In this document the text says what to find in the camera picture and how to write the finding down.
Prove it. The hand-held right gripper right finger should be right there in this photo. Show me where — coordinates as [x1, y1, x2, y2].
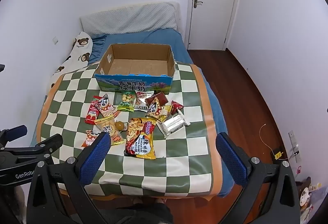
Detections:
[216, 132, 301, 224]

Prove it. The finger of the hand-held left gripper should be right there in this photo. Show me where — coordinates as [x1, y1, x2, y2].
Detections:
[0, 125, 28, 147]
[27, 133, 64, 161]

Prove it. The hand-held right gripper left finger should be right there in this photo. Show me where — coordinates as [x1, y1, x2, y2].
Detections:
[26, 132, 111, 224]

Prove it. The small orange panda packet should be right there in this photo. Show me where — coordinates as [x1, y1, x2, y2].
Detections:
[81, 129, 102, 148]

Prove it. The yellow clear bean snack packet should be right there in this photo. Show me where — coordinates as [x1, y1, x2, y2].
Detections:
[94, 115, 125, 146]

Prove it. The packed brown braised egg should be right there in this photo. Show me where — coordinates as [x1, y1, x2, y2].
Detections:
[114, 120, 129, 133]

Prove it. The red sausage packet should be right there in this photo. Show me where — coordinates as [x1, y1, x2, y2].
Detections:
[85, 96, 103, 125]

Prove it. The yellow instant noodle packet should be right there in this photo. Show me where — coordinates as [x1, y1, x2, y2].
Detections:
[123, 117, 157, 160]

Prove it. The orange panda snack packet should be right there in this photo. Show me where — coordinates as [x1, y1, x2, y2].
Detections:
[93, 94, 117, 118]

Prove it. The beige paper snack packet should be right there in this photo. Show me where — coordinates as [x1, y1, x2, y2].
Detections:
[134, 90, 155, 112]

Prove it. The yellow panda snack packet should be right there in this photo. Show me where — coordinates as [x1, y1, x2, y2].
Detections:
[145, 100, 173, 122]

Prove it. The cardboard box with blue print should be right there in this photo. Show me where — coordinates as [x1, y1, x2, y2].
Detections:
[94, 44, 176, 94]

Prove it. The green white checkered blanket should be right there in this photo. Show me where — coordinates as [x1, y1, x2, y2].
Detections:
[36, 61, 226, 198]

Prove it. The blue bed sheet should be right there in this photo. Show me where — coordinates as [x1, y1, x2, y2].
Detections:
[30, 29, 237, 199]

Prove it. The green pea snack packet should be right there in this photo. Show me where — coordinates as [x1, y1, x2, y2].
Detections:
[117, 92, 137, 113]

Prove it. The white power strip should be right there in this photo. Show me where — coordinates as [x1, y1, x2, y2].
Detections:
[288, 130, 301, 163]

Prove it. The silver white wafer packet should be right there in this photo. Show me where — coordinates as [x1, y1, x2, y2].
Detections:
[155, 109, 191, 140]

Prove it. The red triangular snack packet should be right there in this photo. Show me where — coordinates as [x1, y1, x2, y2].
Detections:
[170, 100, 185, 116]

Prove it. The dark red snack packet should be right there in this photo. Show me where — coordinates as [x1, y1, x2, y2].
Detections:
[146, 92, 169, 107]

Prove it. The white bear print pillow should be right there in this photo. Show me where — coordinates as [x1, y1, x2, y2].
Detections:
[52, 31, 93, 78]

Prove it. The grey textured pillow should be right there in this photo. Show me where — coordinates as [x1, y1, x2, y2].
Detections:
[80, 2, 180, 35]

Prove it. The white door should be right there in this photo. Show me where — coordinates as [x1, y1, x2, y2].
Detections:
[188, 0, 243, 51]

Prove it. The thin white cable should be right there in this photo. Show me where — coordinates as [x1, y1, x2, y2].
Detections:
[259, 123, 283, 161]

